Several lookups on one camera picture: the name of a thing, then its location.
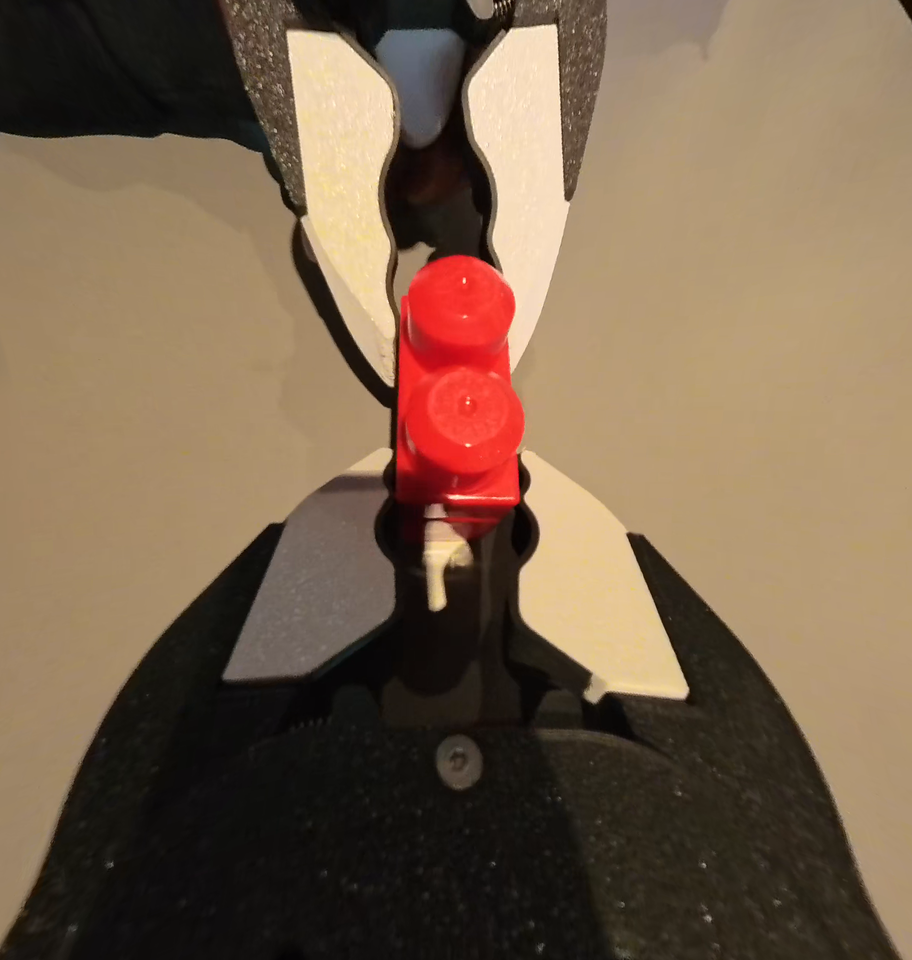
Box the person's left hand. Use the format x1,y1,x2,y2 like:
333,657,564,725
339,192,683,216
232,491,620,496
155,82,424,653
402,141,464,211

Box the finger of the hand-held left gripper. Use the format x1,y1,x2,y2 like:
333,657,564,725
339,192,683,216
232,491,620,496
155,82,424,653
285,28,403,410
462,22,573,372

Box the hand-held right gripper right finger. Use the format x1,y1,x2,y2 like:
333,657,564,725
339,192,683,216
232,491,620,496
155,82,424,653
510,448,691,705

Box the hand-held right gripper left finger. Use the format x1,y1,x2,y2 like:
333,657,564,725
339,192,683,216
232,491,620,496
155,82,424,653
222,447,406,684

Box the red two-stud toy block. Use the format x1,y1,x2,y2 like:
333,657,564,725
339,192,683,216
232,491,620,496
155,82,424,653
392,255,528,545

